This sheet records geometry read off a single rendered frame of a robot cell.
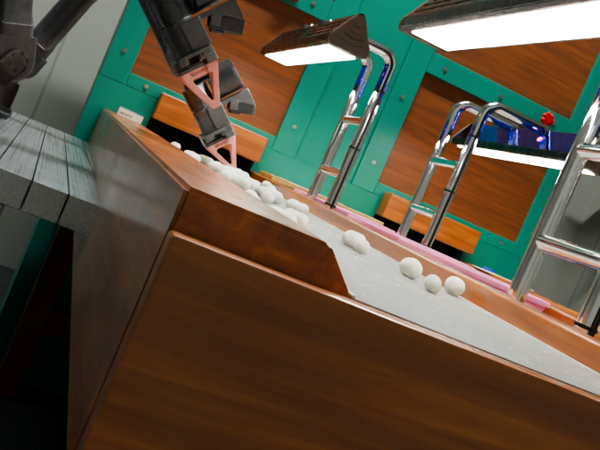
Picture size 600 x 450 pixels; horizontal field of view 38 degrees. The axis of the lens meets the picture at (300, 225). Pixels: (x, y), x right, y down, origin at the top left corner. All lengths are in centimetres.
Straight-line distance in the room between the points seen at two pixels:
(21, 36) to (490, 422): 96
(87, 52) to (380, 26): 153
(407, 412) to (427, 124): 200
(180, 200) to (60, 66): 315
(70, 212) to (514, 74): 177
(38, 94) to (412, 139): 170
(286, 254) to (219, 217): 5
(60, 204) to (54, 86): 258
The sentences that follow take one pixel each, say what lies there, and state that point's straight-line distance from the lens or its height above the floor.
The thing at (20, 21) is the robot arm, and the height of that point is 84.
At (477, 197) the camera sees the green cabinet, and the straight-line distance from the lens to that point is 259.
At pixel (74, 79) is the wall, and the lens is 364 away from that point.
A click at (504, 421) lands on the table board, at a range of 58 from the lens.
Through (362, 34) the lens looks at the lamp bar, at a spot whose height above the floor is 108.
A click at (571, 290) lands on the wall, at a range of 429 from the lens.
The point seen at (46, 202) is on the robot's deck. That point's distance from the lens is 107.
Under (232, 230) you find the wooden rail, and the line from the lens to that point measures 51.
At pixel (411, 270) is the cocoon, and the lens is 99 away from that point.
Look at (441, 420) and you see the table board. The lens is 56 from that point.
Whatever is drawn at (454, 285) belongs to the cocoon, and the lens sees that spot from 102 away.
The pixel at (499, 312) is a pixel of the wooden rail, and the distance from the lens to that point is 97.
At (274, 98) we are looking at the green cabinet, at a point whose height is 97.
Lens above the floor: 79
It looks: 3 degrees down
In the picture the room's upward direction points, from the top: 23 degrees clockwise
